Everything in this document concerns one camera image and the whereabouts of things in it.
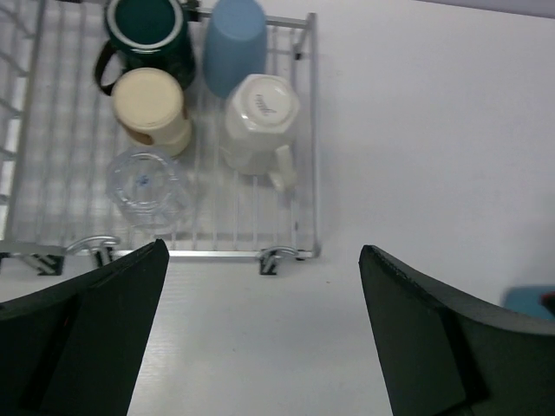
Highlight metal wire dish rack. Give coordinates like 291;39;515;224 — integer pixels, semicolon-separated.
1;1;321;276

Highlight blue white ceramic mug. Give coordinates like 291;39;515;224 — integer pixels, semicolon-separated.
501;285;554;321

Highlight light blue plastic cup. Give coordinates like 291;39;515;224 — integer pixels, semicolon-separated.
202;0;268;99

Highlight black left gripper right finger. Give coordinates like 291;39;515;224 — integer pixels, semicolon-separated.
359;245;554;415

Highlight dark green ceramic mug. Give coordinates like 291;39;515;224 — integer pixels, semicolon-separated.
94;0;196;95

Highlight stainless steel cup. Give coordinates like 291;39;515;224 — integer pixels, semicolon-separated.
111;68;193;157

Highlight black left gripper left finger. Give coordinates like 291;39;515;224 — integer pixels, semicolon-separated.
1;239;169;415

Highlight clear plastic cup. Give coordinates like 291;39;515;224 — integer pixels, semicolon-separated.
106;147;193;235

